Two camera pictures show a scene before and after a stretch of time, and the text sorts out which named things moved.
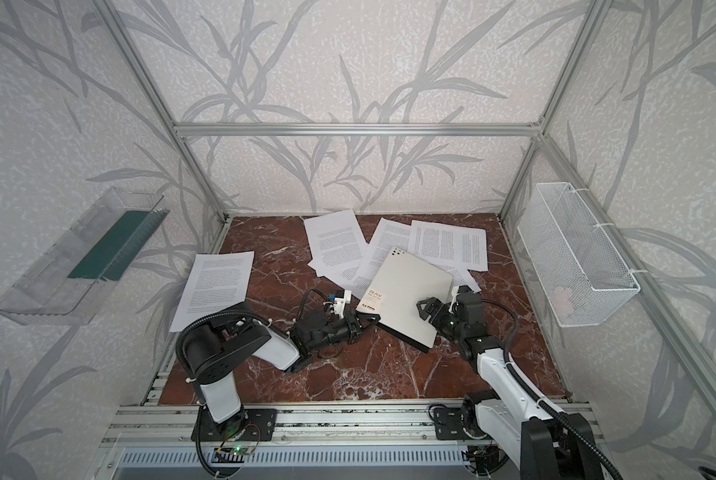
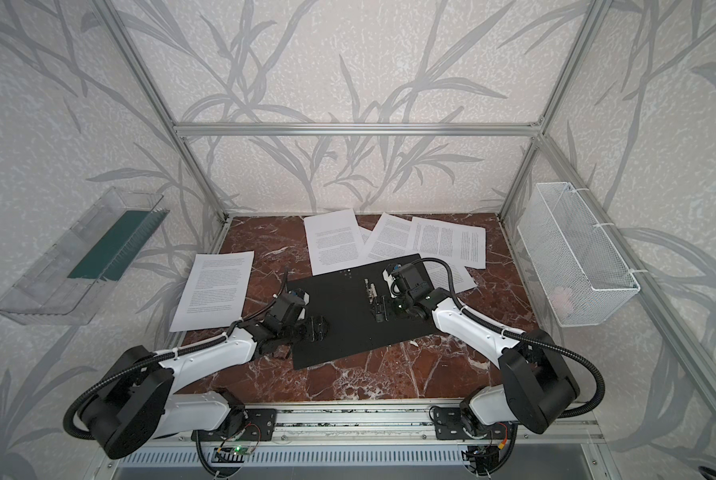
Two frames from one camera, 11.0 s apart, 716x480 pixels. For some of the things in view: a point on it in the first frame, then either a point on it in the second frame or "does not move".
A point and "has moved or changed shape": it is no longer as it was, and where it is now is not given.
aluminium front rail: x=300 y=424 does not move
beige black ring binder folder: x=401 y=283 has moved or changed shape
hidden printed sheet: x=356 y=278 -> x=439 y=276
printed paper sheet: x=217 y=281 does not move
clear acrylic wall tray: x=66 y=285 does not move
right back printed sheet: x=451 y=245 does not move
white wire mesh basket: x=581 y=280 does not move
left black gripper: x=352 y=327 -> x=309 y=327
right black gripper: x=444 y=309 -> x=385 y=298
